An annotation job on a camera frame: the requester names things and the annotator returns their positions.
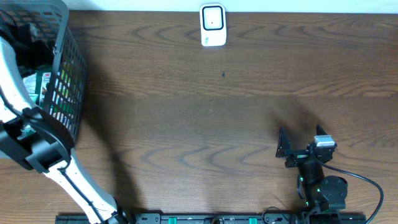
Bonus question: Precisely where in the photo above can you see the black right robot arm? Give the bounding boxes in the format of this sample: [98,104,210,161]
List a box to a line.
[275,124,348,224]

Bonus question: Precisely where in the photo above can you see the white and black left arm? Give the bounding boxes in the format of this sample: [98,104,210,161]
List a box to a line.
[1,37,135,223]

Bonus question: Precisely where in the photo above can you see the white barcode scanner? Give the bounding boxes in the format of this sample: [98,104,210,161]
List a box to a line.
[200,3,227,47]

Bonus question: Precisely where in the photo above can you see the green 3M package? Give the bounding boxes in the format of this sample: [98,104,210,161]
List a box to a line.
[23,71,51,108]

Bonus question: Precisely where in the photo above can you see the dark grey plastic mesh basket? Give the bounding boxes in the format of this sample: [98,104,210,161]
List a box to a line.
[1,1,87,140]

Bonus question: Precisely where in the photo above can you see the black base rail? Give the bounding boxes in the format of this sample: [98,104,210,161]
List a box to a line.
[55,212,368,224]

